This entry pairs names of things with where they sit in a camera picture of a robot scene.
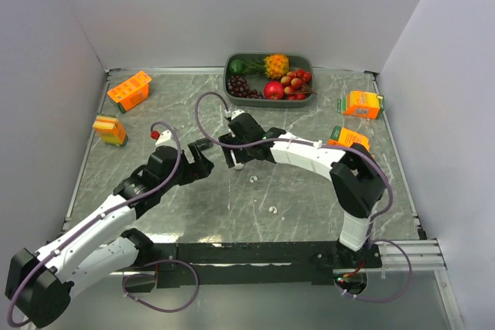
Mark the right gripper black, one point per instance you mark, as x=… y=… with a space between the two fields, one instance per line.
x=230 y=158

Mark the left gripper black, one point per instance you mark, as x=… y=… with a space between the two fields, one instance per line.
x=199 y=168

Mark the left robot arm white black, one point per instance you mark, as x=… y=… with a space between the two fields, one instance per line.
x=42 y=284

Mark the dark grape bunch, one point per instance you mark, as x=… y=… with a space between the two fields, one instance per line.
x=237 y=86

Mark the red apple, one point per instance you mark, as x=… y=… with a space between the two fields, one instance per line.
x=274 y=91

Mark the green lime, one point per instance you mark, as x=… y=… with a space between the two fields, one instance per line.
x=236 y=67

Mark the red lychee bunch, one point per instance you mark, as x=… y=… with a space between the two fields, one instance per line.
x=297 y=85

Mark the orange yellow carton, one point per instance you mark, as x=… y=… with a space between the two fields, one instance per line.
x=110 y=130

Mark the orange pineapple toy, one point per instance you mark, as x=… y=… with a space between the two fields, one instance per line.
x=274 y=66

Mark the orange juice carton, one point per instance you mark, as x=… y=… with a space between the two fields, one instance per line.
x=131 y=92

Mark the orange flat box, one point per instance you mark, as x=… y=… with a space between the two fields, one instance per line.
x=345 y=137

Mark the grey fruit tray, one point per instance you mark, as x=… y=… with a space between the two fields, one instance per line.
x=258 y=81

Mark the orange green box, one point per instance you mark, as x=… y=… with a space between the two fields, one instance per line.
x=361 y=104

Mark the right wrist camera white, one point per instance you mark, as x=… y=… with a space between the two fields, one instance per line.
x=230 y=115

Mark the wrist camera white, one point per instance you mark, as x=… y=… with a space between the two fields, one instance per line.
x=230 y=115
x=164 y=138

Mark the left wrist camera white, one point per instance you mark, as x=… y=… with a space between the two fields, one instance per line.
x=164 y=138

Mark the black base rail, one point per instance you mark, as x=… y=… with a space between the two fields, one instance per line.
x=315 y=262

